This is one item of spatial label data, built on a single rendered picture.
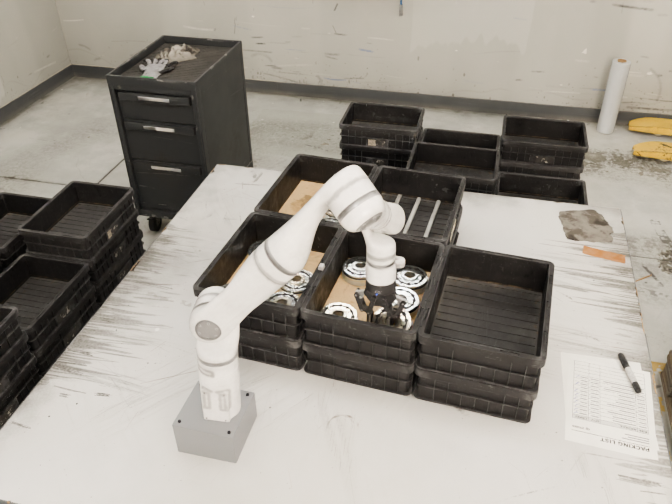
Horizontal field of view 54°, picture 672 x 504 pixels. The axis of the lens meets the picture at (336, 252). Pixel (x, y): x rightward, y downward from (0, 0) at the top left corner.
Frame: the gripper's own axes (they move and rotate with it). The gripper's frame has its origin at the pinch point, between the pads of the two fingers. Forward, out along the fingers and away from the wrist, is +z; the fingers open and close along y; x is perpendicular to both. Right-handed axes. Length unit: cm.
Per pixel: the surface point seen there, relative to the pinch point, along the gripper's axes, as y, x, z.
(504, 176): 17, 161, 39
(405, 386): 9.1, -7.9, 13.4
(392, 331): 5.6, -9.4, -5.7
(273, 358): -27.4, -8.5, 13.3
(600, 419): 57, 0, 18
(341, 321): -7.2, -9.6, -5.8
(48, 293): -142, 29, 45
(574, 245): 48, 76, 17
